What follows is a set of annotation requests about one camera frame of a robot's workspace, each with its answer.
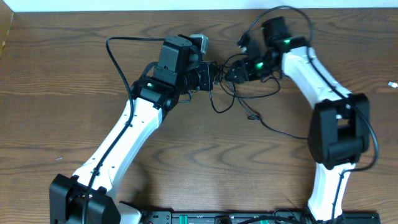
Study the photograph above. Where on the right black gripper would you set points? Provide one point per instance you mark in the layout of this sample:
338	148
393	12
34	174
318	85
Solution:
244	71

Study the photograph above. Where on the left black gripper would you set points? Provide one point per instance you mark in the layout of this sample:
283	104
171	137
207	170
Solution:
210	76

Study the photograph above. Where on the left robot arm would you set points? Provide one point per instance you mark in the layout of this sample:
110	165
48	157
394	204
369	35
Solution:
88	196

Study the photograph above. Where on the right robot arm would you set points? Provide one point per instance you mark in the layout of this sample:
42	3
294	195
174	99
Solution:
338	133

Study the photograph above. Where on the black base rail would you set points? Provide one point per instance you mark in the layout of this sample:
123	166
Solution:
282	215

